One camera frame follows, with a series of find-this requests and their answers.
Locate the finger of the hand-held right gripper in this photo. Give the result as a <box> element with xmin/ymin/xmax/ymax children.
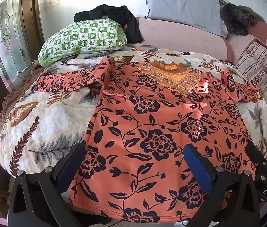
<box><xmin>245</xmin><ymin>142</ymin><xmax>267</xmax><ymax>173</ymax></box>

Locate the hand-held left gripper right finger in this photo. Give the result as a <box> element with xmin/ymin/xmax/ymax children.
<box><xmin>183</xmin><ymin>144</ymin><xmax>265</xmax><ymax>227</ymax></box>

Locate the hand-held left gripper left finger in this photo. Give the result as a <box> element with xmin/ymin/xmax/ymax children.
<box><xmin>8</xmin><ymin>142</ymin><xmax>87</xmax><ymax>227</ymax></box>

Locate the orange floral shirt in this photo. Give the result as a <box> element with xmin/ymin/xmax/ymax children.
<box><xmin>32</xmin><ymin>57</ymin><xmax>264</xmax><ymax>223</ymax></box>

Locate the leaf print fleece blanket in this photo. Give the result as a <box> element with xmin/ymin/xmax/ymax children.
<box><xmin>0</xmin><ymin>44</ymin><xmax>267</xmax><ymax>178</ymax></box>

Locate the striped floral cushion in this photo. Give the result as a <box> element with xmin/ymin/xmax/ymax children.
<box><xmin>235</xmin><ymin>41</ymin><xmax>267</xmax><ymax>133</ymax></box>

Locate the pink backrest cushion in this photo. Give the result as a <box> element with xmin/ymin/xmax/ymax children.
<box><xmin>227</xmin><ymin>20</ymin><xmax>267</xmax><ymax>65</ymax></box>

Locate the green checkered pillow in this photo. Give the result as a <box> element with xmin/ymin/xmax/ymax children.
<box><xmin>38</xmin><ymin>19</ymin><xmax>128</xmax><ymax>68</ymax></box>

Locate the pink bolster cushion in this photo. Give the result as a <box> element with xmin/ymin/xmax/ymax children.
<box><xmin>133</xmin><ymin>16</ymin><xmax>234</xmax><ymax>63</ymax></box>

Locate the leaded glass window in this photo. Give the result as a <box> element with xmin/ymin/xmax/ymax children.
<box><xmin>0</xmin><ymin>0</ymin><xmax>33</xmax><ymax>91</ymax></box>

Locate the black garment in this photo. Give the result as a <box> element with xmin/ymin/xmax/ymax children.
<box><xmin>74</xmin><ymin>4</ymin><xmax>144</xmax><ymax>45</ymax></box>

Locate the grey blue pillow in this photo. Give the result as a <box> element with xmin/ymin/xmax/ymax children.
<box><xmin>144</xmin><ymin>0</ymin><xmax>229</xmax><ymax>38</ymax></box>

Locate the brown wooden window frame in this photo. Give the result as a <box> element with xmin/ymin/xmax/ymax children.
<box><xmin>19</xmin><ymin>0</ymin><xmax>45</xmax><ymax>61</ymax></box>

